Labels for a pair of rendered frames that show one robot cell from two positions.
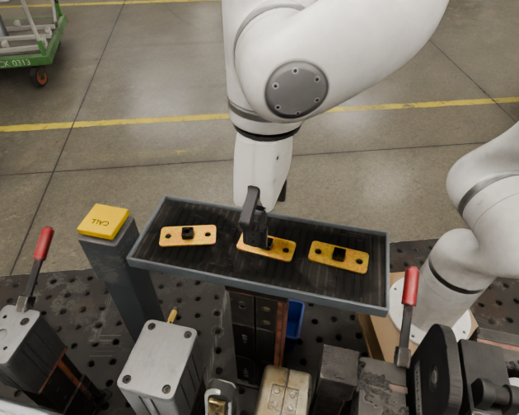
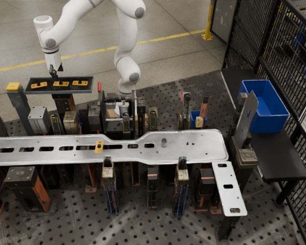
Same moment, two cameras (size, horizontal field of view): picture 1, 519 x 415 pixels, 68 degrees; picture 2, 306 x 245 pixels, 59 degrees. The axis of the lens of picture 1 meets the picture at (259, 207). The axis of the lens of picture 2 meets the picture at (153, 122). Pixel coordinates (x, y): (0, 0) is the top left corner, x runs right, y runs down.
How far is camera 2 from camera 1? 1.10 m
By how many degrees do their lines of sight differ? 12
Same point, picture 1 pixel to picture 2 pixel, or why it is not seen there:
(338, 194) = (115, 89)
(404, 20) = (64, 30)
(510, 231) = (123, 70)
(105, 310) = (13, 133)
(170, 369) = (40, 113)
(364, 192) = not seen: hidden behind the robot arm
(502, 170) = (121, 56)
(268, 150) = (51, 55)
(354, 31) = (57, 33)
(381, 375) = (94, 108)
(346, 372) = (84, 107)
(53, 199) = not seen: outside the picture
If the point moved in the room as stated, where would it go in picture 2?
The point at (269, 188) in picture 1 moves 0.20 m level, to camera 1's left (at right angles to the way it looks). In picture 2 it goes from (54, 64) to (13, 70)
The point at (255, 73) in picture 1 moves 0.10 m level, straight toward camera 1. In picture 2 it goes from (43, 41) to (43, 52)
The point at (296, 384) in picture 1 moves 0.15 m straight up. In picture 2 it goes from (73, 113) to (67, 91)
